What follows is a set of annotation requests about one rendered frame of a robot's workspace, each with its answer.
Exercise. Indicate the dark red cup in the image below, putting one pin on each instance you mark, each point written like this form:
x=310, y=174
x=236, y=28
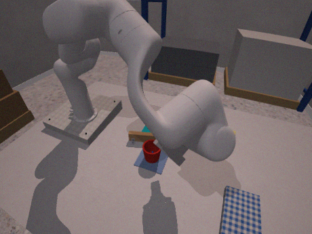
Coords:
x=148, y=147

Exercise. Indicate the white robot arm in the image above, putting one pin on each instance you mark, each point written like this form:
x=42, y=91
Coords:
x=195, y=119

